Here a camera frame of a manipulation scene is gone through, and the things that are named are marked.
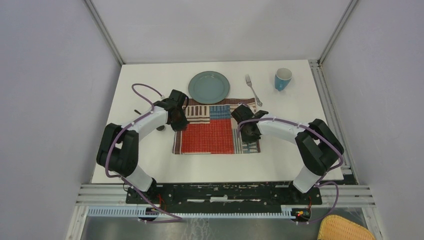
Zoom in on blue ceramic mug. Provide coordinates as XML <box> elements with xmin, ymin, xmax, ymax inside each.
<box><xmin>274</xmin><ymin>68</ymin><xmax>293</xmax><ymax>92</ymax></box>

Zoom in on teal ceramic plate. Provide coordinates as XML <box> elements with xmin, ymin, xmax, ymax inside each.
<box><xmin>188</xmin><ymin>71</ymin><xmax>230</xmax><ymax>105</ymax></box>

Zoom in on white slotted cable duct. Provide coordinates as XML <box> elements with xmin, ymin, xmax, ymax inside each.
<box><xmin>87</xmin><ymin>206</ymin><xmax>295</xmax><ymax>220</ymax></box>

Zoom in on black spoon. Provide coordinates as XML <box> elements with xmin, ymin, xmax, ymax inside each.
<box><xmin>134</xmin><ymin>109</ymin><xmax>166</xmax><ymax>131</ymax></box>

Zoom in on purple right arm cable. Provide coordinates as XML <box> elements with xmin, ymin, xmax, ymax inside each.
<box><xmin>235</xmin><ymin>102</ymin><xmax>345</xmax><ymax>225</ymax></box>

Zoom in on yellow woven basket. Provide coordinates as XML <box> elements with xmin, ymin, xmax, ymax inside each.
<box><xmin>317</xmin><ymin>214</ymin><xmax>376</xmax><ymax>240</ymax></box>

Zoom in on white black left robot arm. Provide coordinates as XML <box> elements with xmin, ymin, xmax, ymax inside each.
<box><xmin>96</xmin><ymin>89</ymin><xmax>189</xmax><ymax>204</ymax></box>

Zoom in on aluminium frame rails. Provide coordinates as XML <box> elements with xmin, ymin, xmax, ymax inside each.
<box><xmin>66</xmin><ymin>60</ymin><xmax>384</xmax><ymax>240</ymax></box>

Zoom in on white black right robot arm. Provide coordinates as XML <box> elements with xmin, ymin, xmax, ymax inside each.
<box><xmin>231</xmin><ymin>104</ymin><xmax>344</xmax><ymax>204</ymax></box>

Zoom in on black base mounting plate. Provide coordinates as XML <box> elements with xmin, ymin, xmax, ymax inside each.
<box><xmin>144</xmin><ymin>181</ymin><xmax>323</xmax><ymax>214</ymax></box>

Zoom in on ornate silver fork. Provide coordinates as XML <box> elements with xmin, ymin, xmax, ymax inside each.
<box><xmin>245</xmin><ymin>74</ymin><xmax>263</xmax><ymax>107</ymax></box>

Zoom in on striped patchwork placemat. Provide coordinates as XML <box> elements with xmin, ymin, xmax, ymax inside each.
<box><xmin>172</xmin><ymin>98</ymin><xmax>261</xmax><ymax>155</ymax></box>

